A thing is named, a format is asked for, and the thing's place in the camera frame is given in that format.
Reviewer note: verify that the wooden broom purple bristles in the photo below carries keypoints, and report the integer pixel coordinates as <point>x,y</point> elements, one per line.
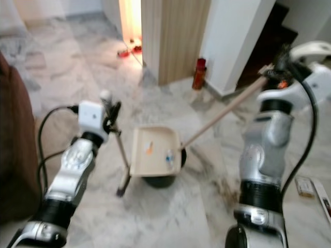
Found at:
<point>124,160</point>

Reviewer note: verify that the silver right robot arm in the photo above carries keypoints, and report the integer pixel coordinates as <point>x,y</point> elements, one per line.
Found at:
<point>264,155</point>

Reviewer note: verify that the dark wooden stairs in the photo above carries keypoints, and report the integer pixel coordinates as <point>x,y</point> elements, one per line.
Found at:
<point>269,36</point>

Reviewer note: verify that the red slippers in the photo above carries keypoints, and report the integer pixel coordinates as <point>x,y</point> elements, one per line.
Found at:
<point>129,49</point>

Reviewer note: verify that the small blue white wrapper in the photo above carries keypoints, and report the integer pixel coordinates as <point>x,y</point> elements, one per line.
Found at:
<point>169,157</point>

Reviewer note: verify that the brown sofa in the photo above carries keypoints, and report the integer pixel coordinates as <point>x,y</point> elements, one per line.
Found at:
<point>18,144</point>

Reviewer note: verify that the red bottle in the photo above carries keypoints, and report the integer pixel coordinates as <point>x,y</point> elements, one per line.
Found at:
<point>199,75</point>

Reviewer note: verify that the light wooden panel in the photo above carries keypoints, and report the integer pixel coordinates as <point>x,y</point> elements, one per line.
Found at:
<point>176,41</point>

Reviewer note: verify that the brown dirt pile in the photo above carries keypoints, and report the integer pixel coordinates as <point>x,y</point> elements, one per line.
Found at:
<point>230,194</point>

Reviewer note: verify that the long white box red label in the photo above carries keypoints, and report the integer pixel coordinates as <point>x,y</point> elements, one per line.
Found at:
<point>323,199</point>

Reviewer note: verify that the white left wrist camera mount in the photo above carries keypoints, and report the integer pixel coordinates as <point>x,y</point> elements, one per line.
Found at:
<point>93,116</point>

